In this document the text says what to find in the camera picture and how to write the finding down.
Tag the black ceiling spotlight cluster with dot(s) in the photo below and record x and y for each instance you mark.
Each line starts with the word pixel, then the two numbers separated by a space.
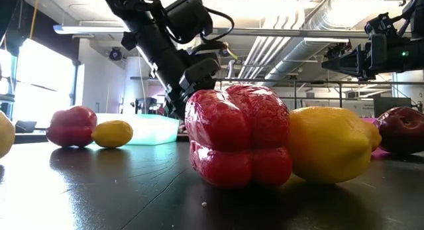
pixel 336 51

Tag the black background monitor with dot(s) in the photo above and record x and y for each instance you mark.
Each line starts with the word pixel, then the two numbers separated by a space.
pixel 392 105

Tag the dark red apple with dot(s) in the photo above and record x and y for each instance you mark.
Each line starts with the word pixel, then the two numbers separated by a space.
pixel 402 132

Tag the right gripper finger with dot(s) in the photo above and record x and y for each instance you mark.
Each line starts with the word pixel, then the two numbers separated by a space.
pixel 351 69
pixel 348 57

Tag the large bright window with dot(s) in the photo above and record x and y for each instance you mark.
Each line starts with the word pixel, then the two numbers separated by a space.
pixel 43 84

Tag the long ceiling light rail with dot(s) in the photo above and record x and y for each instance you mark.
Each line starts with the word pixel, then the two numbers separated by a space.
pixel 86 29

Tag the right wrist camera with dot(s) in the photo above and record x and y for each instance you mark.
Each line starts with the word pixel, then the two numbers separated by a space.
pixel 381 26

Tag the teal plastic basket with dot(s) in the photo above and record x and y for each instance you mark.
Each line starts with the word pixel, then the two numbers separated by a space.
pixel 152 130

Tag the red bell pepper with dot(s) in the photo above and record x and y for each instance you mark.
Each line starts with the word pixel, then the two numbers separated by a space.
pixel 71 127
pixel 232 140

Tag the black metal railing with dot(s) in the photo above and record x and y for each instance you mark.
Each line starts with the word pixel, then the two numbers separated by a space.
pixel 311 81

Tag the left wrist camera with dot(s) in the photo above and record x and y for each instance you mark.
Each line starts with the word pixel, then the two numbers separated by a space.
pixel 202 72

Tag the yellow lemon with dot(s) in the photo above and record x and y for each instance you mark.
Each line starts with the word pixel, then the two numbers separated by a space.
pixel 6 135
pixel 375 137
pixel 328 147
pixel 112 134

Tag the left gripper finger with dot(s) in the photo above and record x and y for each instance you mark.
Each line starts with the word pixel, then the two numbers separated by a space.
pixel 183 104
pixel 173 105

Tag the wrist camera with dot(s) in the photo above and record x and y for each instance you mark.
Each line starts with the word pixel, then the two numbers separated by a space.
pixel 202 72
pixel 381 26

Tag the black round ceiling device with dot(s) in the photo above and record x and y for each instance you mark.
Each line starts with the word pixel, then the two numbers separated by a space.
pixel 116 53
pixel 224 53

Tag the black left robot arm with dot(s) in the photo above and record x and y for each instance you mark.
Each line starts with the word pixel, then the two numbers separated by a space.
pixel 132 4

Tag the dark background equipment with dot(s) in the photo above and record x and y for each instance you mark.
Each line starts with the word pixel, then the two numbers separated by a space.
pixel 145 105

